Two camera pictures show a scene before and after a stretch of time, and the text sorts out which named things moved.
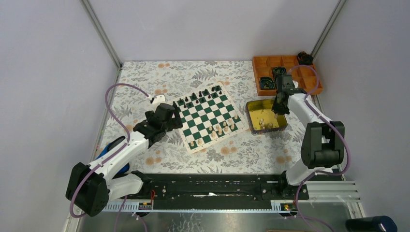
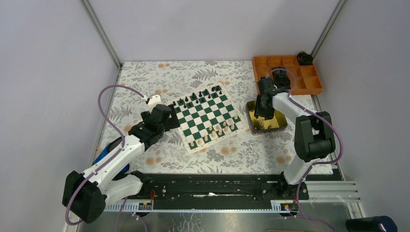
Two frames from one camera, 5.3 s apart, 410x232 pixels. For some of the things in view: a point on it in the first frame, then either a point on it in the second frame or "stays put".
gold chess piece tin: [261, 118] stays put
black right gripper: [275, 108] -> [258, 111]
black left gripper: [176, 123] stays put
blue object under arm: [112, 143] stays put
